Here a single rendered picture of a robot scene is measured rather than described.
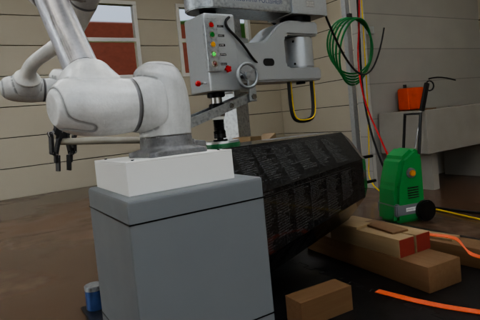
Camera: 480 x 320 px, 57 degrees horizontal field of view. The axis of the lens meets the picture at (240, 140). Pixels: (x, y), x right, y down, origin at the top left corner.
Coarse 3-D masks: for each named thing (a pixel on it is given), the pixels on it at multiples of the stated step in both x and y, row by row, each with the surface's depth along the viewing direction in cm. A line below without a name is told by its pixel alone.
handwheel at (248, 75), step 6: (240, 66) 242; (252, 66) 247; (240, 72) 243; (246, 72) 244; (252, 72) 247; (258, 72) 249; (246, 78) 244; (258, 78) 249; (240, 84) 243; (252, 84) 247
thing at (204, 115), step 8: (240, 96) 255; (248, 96) 257; (256, 96) 256; (224, 104) 248; (232, 104) 250; (240, 104) 254; (200, 112) 251; (208, 112) 242; (216, 112) 245; (224, 112) 248; (192, 120) 236; (200, 120) 239; (208, 120) 242
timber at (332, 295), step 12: (312, 288) 211; (324, 288) 210; (336, 288) 208; (348, 288) 209; (288, 300) 204; (300, 300) 199; (312, 300) 199; (324, 300) 202; (336, 300) 206; (348, 300) 209; (288, 312) 205; (300, 312) 197; (312, 312) 199; (324, 312) 202; (336, 312) 206
